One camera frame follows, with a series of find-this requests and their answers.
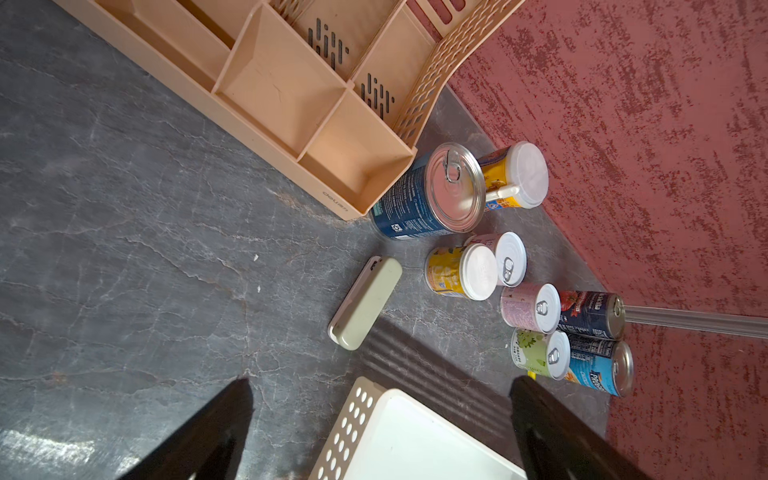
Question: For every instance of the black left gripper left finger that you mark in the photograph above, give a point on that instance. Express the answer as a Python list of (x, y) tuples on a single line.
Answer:
[(207, 446)]

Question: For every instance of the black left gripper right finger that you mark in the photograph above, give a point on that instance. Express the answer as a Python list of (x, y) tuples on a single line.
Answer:
[(555, 444)]

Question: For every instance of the light blue corn can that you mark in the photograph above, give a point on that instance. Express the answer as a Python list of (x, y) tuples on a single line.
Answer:
[(601, 364)]

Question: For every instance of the dark navy red can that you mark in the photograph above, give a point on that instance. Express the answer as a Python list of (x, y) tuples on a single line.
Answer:
[(594, 314)]

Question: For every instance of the yellow can with white lid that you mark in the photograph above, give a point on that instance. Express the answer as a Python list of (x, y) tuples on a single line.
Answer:
[(515, 176)]

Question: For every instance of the dark blue silver-top can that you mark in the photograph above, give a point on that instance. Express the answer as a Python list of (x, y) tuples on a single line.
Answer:
[(444, 194)]

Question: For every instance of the white perforated plastic basket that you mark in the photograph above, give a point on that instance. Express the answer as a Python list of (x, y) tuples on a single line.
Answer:
[(387, 434)]

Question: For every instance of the green label white-top can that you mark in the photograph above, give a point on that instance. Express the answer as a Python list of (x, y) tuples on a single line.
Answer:
[(543, 354)]

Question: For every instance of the pink can right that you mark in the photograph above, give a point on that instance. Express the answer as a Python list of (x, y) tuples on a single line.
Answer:
[(531, 306)]

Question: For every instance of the pink can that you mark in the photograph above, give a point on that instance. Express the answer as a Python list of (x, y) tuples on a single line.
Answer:
[(531, 306), (510, 255)]

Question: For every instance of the small yellow white-lid can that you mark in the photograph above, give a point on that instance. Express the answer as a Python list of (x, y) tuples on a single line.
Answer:
[(468, 271)]

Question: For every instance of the pink can left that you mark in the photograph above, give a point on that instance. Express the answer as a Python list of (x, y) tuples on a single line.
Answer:
[(510, 255)]

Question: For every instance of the peach plastic desk organizer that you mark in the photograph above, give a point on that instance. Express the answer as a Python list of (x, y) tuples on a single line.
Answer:
[(333, 94)]

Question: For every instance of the right aluminium corner post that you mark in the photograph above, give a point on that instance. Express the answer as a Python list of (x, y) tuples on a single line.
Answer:
[(745, 326)]

